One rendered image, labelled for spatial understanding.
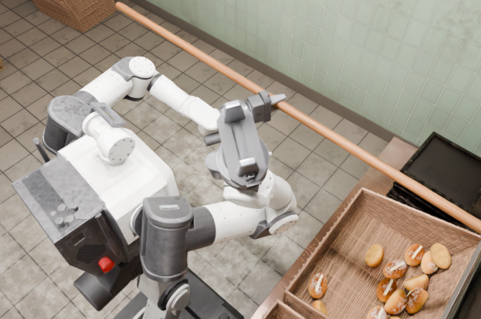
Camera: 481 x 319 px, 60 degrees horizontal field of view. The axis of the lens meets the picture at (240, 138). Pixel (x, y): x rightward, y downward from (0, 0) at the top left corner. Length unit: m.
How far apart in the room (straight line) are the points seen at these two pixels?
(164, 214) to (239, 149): 0.31
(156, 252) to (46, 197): 0.27
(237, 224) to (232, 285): 1.37
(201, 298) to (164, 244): 1.23
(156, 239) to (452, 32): 1.88
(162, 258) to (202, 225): 0.10
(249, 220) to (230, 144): 0.39
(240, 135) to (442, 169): 1.33
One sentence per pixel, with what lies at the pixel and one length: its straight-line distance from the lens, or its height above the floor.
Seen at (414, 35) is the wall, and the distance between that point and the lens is 2.46.
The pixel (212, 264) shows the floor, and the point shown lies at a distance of 2.36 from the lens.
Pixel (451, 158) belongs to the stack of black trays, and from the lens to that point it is 1.91.
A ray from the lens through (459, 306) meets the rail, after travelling 0.86.
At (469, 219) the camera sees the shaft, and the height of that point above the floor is 1.21.
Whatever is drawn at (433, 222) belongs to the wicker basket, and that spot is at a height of 0.78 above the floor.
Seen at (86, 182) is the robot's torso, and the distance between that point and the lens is 0.99.
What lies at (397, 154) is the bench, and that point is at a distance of 2.14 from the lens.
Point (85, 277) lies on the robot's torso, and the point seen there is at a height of 1.02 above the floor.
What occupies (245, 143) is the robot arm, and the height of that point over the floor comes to 1.69.
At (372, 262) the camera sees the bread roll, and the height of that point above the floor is 0.64.
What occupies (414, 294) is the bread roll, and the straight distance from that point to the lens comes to 1.72.
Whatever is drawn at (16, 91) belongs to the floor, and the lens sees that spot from 3.54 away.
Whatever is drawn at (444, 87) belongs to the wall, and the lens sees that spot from 2.55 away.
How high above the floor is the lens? 2.17
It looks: 50 degrees down
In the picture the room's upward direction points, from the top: straight up
